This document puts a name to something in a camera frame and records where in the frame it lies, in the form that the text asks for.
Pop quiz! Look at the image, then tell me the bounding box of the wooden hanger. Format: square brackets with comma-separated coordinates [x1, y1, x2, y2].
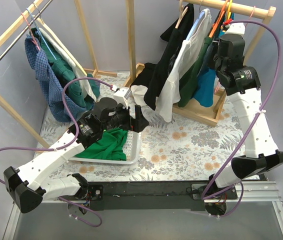
[175, 0, 188, 29]

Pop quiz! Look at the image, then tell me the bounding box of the dark green ruffled garment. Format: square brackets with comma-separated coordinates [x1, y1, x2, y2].
[31, 28, 100, 110]

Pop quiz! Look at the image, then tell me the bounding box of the dark green t shirt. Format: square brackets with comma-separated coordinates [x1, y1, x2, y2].
[177, 37, 212, 108]

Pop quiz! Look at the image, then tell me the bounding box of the left wooden clothes rack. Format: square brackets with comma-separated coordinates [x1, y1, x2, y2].
[0, 0, 118, 148]

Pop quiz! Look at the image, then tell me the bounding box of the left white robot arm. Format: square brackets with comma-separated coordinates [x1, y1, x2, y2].
[3, 97, 149, 213]

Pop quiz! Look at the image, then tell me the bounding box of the orange hanger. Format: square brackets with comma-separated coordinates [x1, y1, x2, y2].
[208, 0, 229, 38]

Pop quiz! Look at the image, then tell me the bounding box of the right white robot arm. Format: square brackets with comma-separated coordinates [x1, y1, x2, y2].
[202, 33, 283, 199]

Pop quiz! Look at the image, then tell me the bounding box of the white textured garment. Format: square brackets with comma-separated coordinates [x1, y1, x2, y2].
[39, 27, 98, 102]

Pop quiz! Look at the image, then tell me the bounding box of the teal blue t shirt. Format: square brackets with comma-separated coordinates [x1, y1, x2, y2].
[193, 42, 216, 108]

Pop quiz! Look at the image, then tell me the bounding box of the right wooden clothes rack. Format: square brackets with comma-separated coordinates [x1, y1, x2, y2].
[123, 0, 276, 127]

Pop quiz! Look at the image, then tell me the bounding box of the white plastic basket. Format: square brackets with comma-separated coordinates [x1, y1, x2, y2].
[70, 131, 142, 165]

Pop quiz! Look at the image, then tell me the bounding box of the wooden clothes rack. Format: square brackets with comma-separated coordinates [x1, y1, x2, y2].
[123, 0, 276, 127]
[0, 0, 118, 148]

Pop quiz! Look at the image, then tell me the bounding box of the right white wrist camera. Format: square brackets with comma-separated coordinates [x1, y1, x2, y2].
[224, 22, 246, 37]

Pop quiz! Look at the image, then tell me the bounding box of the pink hanger on left rack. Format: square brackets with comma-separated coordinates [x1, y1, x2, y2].
[21, 13, 40, 51]

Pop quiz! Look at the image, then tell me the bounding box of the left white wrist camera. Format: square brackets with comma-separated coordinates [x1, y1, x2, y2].
[113, 87, 132, 109]

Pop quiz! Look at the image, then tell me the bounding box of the cream plastic hanger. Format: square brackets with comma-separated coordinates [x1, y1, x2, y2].
[31, 17, 88, 77]

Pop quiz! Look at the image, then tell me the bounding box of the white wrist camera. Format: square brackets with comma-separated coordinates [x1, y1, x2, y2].
[224, 22, 246, 37]
[113, 87, 132, 109]

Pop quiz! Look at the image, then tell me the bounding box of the blue wire hanger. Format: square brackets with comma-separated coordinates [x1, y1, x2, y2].
[26, 7, 57, 60]

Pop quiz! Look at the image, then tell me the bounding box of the bright green t shirt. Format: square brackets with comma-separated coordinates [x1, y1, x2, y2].
[75, 128, 128, 161]

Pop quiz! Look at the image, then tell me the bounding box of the white t shirt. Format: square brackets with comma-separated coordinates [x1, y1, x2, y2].
[155, 8, 212, 123]

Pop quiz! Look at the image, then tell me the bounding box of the pink wire hanger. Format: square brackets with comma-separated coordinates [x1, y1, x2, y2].
[244, 5, 256, 27]

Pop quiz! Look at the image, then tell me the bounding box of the blue checked shirt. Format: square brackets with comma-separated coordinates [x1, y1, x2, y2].
[24, 35, 89, 123]

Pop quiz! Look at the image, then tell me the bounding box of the light blue hanger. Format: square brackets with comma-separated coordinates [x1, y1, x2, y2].
[185, 10, 206, 41]

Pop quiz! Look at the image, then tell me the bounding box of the black t shirt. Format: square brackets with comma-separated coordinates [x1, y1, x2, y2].
[143, 3, 195, 110]

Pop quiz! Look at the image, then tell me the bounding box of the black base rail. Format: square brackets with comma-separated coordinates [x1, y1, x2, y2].
[58, 178, 237, 212]

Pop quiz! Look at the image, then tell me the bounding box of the yellow hanger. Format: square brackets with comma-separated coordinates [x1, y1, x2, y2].
[225, 0, 233, 21]

